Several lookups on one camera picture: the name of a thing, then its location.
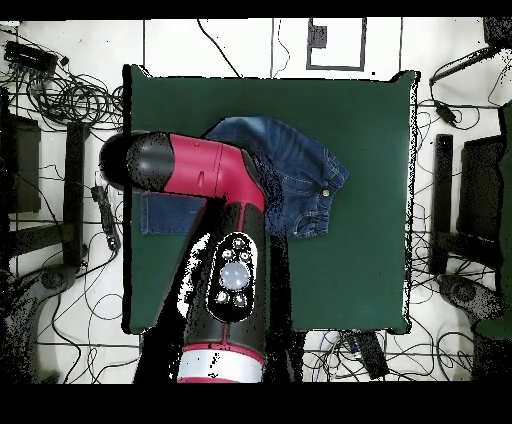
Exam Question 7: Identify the blue denim jeans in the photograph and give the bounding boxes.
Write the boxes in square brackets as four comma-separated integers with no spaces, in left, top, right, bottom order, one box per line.
[139,115,350,241]

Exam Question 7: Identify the dark green table cloth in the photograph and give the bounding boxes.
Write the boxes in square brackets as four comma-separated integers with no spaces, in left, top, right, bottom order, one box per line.
[122,63,421,335]

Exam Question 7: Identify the black power strip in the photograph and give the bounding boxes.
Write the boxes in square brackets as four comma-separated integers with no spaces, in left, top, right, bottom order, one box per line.
[90,184,122,252]

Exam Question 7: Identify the black floor bar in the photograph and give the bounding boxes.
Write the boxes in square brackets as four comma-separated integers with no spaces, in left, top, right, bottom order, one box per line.
[353,330,390,380]

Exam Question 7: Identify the black power adapter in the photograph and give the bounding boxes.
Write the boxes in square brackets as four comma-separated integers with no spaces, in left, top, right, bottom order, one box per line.
[433,99,459,126]

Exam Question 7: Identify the grey stand foot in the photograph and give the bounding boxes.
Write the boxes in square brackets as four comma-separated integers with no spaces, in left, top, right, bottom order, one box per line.
[1,264,79,383]
[436,273,503,325]

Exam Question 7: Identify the black rod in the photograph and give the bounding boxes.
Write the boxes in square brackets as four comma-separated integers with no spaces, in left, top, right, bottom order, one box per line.
[428,44,503,87]

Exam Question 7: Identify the long black cable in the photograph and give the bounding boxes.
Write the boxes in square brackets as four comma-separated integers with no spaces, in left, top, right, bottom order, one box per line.
[196,18,244,78]

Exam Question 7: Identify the black metal frame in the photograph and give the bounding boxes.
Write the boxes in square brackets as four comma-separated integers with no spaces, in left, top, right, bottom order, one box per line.
[429,133,504,276]
[0,89,88,273]

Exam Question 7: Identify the black cable tangle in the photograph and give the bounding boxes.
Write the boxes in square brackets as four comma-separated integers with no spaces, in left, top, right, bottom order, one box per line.
[0,59,125,133]

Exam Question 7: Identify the black network switch box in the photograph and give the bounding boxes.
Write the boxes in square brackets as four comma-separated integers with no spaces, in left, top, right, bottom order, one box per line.
[3,40,59,74]

